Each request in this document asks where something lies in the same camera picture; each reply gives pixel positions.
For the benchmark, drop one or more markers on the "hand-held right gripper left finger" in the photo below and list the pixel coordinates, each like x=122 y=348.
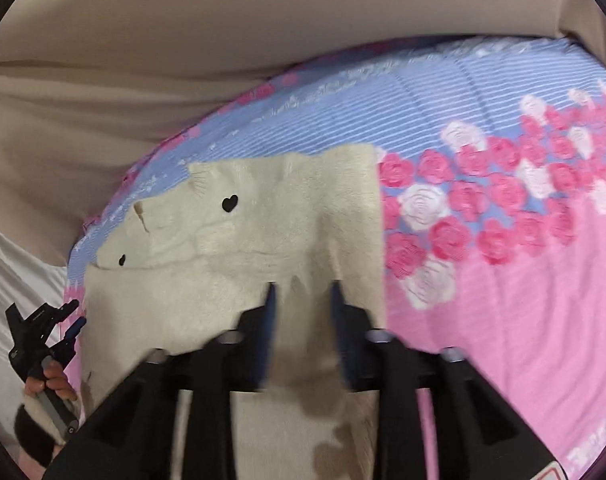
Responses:
x=269 y=332

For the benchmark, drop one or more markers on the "person's left hand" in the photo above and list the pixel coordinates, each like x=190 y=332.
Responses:
x=58 y=385

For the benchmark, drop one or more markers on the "pink rose print blanket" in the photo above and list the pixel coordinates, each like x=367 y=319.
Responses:
x=483 y=285

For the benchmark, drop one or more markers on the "beige upholstered sofa back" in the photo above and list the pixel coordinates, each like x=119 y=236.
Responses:
x=183 y=35

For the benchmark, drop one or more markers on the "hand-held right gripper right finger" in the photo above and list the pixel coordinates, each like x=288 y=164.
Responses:
x=339 y=332

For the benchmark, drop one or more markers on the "person's left forearm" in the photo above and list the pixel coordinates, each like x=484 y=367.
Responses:
x=35 y=425

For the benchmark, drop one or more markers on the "cream knit sweater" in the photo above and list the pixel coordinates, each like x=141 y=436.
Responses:
x=208 y=270

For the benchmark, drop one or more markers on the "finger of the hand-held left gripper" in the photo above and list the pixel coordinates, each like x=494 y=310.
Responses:
x=74 y=334
x=69 y=308

